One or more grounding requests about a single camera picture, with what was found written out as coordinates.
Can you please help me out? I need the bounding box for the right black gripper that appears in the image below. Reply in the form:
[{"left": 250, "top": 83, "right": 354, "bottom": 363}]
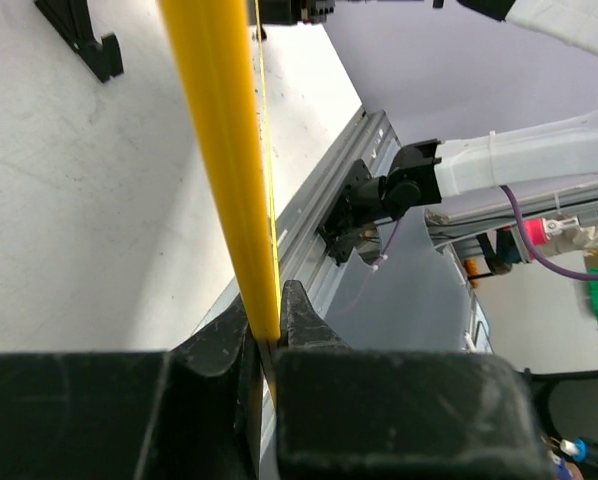
[{"left": 258, "top": 0, "right": 336, "bottom": 25}]

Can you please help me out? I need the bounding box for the purple cable under table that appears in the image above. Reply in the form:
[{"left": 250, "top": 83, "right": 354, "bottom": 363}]
[{"left": 338, "top": 219, "right": 405, "bottom": 316}]

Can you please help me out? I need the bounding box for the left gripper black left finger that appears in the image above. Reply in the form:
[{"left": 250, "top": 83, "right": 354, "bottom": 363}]
[{"left": 0, "top": 300, "right": 262, "bottom": 479}]

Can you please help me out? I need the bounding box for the yellow framed whiteboard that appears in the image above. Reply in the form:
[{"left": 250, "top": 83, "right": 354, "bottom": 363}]
[{"left": 160, "top": 1, "right": 281, "bottom": 393}]

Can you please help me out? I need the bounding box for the aluminium rail frame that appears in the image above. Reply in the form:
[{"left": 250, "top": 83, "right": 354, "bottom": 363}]
[{"left": 193, "top": 109, "right": 400, "bottom": 351}]

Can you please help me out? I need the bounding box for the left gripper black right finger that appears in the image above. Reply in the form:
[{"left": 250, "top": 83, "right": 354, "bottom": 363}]
[{"left": 274, "top": 280, "right": 554, "bottom": 479}]

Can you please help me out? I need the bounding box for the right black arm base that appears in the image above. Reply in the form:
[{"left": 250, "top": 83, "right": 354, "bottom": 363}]
[{"left": 316, "top": 159, "right": 381, "bottom": 266}]

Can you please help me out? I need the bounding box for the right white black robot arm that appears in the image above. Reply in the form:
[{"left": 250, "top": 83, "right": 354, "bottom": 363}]
[{"left": 262, "top": 1, "right": 598, "bottom": 222}]

